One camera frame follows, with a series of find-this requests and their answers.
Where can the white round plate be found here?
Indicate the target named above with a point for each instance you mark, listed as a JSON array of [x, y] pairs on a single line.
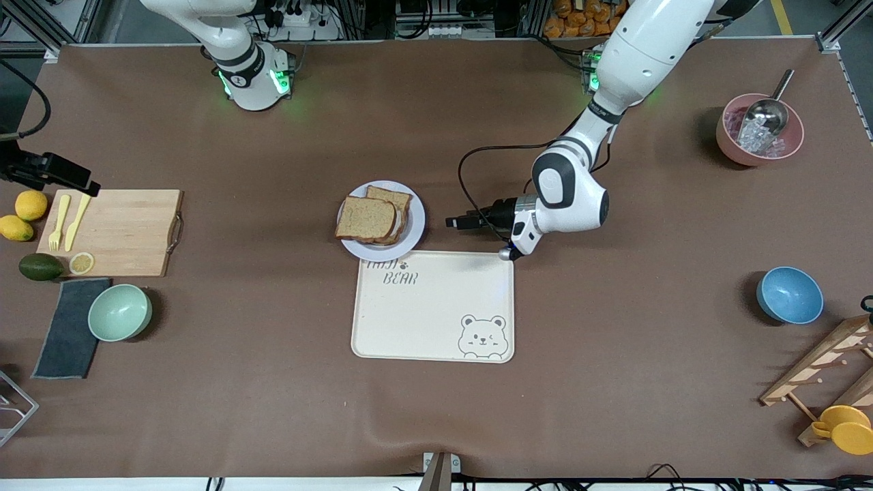
[[412, 235]]

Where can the aluminium frame post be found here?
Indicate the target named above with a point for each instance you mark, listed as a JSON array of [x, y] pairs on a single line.
[[829, 41]]

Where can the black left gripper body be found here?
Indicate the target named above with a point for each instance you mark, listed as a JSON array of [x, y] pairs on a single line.
[[501, 213]]

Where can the yellow plastic knife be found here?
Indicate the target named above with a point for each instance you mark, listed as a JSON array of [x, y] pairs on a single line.
[[76, 221]]

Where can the oval yellow lemon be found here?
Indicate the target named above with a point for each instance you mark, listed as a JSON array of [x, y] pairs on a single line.
[[15, 228]]

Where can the orange snack bags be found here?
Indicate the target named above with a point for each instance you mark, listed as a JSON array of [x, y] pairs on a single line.
[[573, 20]]

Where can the dark grey cloth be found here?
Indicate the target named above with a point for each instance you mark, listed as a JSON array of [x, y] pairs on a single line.
[[68, 334]]

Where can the cream tray with bear print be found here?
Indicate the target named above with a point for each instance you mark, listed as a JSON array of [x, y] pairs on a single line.
[[423, 314]]

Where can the metal table edge bracket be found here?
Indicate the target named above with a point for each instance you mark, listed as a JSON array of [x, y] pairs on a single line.
[[440, 470]]

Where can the blue bowl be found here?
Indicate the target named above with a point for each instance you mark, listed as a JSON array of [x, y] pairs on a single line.
[[789, 294]]

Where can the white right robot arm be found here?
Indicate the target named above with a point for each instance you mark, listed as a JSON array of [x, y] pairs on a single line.
[[245, 75]]

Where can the pink bowl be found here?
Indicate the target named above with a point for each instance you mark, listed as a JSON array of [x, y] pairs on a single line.
[[733, 150]]

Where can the metal scoop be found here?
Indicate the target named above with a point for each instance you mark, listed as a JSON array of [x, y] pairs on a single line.
[[767, 112]]

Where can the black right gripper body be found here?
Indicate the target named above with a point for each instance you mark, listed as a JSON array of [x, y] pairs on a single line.
[[34, 168]]

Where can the white power strip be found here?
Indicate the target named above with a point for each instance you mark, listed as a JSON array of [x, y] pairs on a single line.
[[300, 20], [450, 31]]

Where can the lemon slice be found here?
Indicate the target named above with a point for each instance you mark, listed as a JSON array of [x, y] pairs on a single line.
[[82, 264]]

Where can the round yellow lemon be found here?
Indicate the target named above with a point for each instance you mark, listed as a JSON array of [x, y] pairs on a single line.
[[31, 205]]

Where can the yellow plastic fork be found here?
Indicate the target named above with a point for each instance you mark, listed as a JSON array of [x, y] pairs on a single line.
[[58, 225]]

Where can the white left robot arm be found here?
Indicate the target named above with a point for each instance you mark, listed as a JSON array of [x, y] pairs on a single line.
[[634, 54]]

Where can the fried egg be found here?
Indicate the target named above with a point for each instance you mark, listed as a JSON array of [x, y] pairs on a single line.
[[397, 221]]

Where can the green avocado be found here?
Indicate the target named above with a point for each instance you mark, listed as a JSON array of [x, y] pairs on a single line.
[[41, 267]]

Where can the wooden cutting board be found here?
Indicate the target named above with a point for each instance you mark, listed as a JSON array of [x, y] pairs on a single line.
[[123, 232]]

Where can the large brown bread slice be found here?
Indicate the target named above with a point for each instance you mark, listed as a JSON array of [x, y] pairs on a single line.
[[365, 218]]

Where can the mint green bowl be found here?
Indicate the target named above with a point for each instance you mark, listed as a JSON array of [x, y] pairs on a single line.
[[119, 312]]

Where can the yellow cup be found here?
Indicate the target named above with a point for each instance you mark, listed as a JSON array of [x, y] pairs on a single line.
[[849, 433]]

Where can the clear ice cubes pile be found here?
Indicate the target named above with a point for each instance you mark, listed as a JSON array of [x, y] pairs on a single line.
[[753, 140]]

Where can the wooden dish rack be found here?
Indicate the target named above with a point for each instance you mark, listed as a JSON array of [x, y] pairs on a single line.
[[818, 361]]

